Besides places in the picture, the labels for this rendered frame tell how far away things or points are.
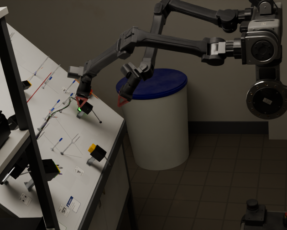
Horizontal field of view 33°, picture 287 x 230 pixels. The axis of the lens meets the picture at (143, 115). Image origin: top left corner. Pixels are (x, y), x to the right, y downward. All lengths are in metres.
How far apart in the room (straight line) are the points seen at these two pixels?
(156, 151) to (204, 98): 0.75
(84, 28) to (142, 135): 1.17
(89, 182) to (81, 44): 2.37
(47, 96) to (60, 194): 0.65
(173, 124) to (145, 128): 0.22
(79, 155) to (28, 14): 2.46
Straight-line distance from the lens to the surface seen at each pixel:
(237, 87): 4.30
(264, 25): 2.14
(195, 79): 4.33
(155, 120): 3.79
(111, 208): 2.73
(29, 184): 2.06
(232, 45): 2.08
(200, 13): 2.62
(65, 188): 2.21
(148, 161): 4.02
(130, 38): 2.06
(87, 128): 2.63
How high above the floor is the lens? 2.12
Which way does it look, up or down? 25 degrees down
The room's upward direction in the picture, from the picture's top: 9 degrees counter-clockwise
